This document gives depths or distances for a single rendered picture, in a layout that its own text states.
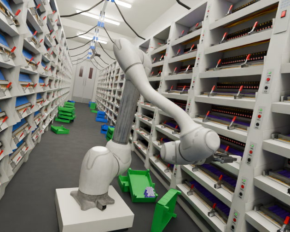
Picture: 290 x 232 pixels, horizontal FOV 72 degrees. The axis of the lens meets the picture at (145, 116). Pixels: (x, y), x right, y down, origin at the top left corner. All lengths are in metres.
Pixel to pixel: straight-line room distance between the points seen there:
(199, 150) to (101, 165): 0.50
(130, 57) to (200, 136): 0.51
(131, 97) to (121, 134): 0.22
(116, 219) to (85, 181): 0.23
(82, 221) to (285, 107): 1.05
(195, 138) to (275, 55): 0.67
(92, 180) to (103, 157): 0.12
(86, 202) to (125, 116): 0.49
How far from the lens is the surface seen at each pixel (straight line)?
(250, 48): 1.68
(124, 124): 1.16
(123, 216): 1.06
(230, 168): 1.32
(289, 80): 1.25
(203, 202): 1.62
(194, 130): 0.78
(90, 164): 1.04
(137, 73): 0.98
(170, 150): 0.88
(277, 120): 1.22
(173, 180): 1.87
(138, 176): 1.93
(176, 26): 2.48
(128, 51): 1.02
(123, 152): 1.18
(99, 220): 1.02
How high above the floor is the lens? 0.84
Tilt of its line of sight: 5 degrees down
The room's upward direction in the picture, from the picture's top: 11 degrees clockwise
